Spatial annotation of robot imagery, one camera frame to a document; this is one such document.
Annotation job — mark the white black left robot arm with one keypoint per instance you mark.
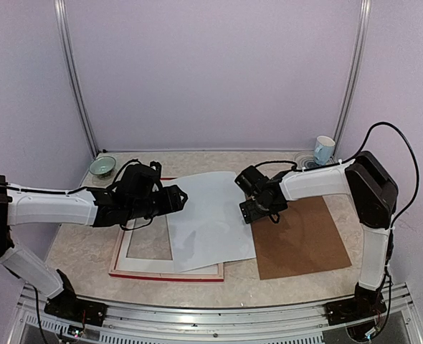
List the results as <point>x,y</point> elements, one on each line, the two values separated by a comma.
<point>21,205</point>

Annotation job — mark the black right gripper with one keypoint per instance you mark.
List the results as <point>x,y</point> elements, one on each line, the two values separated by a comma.
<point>248,212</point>

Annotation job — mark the light blue ceramic mug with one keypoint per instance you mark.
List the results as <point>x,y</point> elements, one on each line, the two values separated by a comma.
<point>324,148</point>

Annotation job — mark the brown frame backing board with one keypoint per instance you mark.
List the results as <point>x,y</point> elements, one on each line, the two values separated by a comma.
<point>304,241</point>

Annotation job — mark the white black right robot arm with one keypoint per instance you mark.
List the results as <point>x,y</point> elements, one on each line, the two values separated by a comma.
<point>373,191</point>

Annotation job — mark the cat and books photo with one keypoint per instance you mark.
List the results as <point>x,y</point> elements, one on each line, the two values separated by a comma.
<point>210,229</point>

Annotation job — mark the green ceramic bowl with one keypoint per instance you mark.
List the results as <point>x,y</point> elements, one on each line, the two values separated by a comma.
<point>102,167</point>

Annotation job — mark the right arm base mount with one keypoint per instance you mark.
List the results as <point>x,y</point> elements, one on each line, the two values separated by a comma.
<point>364,303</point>

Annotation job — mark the round swirl pattern plate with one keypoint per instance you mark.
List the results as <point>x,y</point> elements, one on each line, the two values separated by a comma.
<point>305,160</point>

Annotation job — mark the white mat board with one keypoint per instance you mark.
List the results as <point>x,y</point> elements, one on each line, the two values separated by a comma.
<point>147,263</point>

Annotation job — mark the red wooden picture frame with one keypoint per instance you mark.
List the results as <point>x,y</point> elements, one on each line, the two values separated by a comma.
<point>125,268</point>

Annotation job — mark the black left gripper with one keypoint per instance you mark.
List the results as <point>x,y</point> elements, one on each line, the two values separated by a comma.
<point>172,202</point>

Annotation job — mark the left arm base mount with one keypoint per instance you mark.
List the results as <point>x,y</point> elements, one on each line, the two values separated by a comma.
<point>70,307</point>

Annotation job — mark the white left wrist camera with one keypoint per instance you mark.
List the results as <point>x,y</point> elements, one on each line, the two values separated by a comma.
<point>156,169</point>

